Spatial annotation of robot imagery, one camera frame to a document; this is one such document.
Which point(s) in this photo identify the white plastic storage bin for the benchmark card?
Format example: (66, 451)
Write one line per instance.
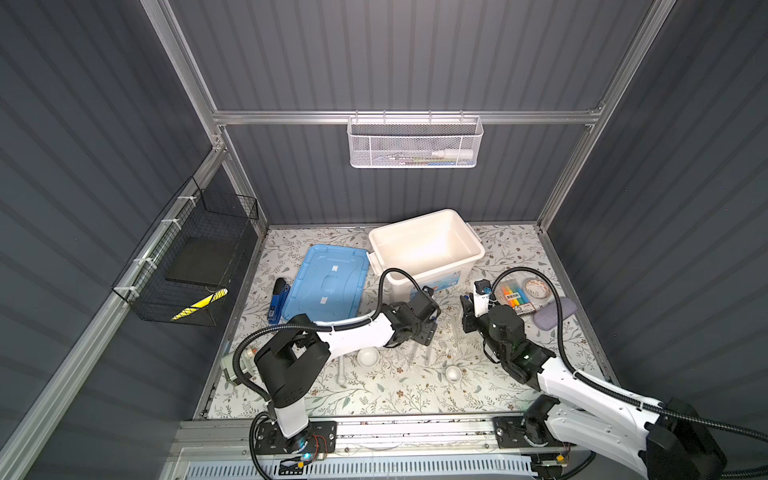
(438, 249)

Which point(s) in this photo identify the clear test tube rack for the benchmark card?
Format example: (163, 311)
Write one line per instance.
(454, 346)

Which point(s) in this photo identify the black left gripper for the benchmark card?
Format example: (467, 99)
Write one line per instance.
(428, 333)

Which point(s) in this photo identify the highlighter pen pack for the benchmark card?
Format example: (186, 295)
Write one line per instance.
(511, 294)

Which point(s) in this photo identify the small white dish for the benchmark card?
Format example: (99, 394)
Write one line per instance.
(453, 373)

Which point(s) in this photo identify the green tape dispenser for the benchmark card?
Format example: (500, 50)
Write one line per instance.
(227, 366)

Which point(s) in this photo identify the black wire side basket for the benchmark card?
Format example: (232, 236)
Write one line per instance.
(190, 268)

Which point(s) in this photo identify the white wire wall basket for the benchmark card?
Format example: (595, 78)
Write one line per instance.
(382, 142)

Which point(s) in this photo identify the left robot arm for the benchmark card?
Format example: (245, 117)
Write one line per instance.
(281, 362)

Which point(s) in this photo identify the white bottle in basket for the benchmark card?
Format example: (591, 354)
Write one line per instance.
(455, 155)

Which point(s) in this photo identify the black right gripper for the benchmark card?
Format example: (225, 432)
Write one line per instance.
(469, 313)

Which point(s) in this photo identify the blue stapler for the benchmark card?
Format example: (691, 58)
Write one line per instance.
(280, 293)

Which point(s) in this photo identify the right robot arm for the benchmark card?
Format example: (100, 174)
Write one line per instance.
(657, 440)

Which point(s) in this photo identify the white mortar bowl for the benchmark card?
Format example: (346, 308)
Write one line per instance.
(368, 357)

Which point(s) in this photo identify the grey purple pouch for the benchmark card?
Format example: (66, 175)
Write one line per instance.
(547, 317)

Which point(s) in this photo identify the clear tape roll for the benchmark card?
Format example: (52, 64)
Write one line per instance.
(536, 288)

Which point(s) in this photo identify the blue plastic bin lid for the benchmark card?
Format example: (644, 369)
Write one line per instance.
(329, 285)

